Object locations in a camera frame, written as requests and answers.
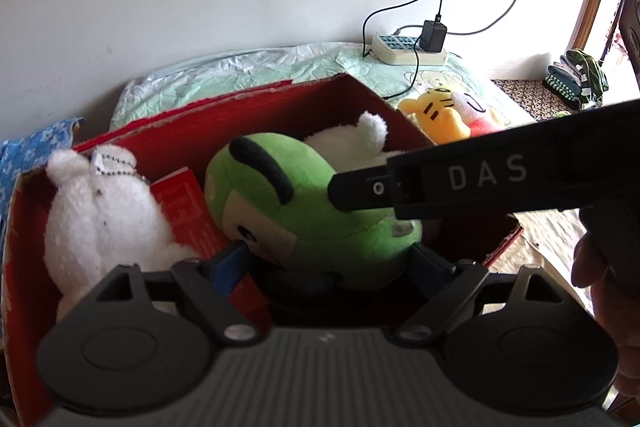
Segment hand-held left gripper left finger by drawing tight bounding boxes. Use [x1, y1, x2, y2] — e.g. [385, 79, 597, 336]
[92, 241, 264, 349]

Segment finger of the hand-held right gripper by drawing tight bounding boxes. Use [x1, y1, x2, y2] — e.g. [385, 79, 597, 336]
[327, 163, 399, 213]

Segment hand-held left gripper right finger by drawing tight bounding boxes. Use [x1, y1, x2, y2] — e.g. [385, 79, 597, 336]
[392, 243, 572, 349]

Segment green plush toy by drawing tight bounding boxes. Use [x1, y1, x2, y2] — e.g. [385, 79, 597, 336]
[204, 133, 424, 293]

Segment red cardboard box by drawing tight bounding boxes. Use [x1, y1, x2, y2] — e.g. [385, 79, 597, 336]
[0, 73, 525, 427]

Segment person's right hand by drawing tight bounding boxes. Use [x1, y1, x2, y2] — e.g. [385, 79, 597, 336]
[572, 234, 640, 414]

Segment dark patterned cloth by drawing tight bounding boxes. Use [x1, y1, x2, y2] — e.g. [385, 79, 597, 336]
[492, 78, 577, 122]

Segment small red packet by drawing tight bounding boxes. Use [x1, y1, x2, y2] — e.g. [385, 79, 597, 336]
[150, 167, 273, 314]

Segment beige crumpled sheet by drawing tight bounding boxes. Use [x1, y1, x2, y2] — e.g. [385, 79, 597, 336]
[482, 202, 599, 314]

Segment yellow plush toy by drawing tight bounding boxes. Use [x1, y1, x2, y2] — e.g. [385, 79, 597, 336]
[398, 87, 473, 146]

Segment folded striped clothes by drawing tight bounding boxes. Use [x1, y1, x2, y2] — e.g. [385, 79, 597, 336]
[544, 49, 610, 112]

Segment white power strip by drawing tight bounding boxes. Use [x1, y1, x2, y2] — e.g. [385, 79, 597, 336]
[371, 34, 449, 66]

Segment black power adapter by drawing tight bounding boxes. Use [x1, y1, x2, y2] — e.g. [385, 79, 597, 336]
[419, 20, 448, 54]

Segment green printed blanket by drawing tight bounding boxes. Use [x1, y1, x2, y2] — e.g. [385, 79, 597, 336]
[110, 41, 522, 134]

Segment blue floral cloth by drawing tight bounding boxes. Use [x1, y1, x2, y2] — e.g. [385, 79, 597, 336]
[0, 117, 87, 230]

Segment thin black cable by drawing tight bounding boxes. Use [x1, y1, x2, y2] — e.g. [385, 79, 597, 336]
[362, 0, 445, 100]

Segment white plush bear with chain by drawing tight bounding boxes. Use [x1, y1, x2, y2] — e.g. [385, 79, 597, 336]
[44, 144, 202, 323]

